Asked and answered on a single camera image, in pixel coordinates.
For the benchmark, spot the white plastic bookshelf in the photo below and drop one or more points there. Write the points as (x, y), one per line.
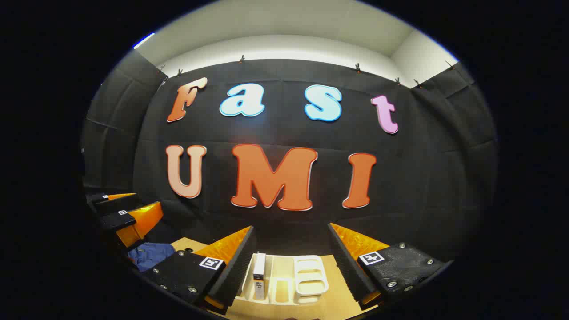
(311, 275)

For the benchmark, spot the blue schoolbag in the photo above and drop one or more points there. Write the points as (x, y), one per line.
(149, 255)

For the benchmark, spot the white spine book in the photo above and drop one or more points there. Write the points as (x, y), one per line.
(259, 266)

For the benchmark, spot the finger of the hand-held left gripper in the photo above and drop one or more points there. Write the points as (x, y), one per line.
(115, 205)
(116, 221)

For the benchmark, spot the row of black cloth clips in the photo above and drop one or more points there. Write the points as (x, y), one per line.
(242, 59)

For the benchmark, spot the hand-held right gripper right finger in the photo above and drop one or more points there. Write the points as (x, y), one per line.
(349, 266)

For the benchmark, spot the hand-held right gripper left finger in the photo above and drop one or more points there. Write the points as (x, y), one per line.
(238, 266)

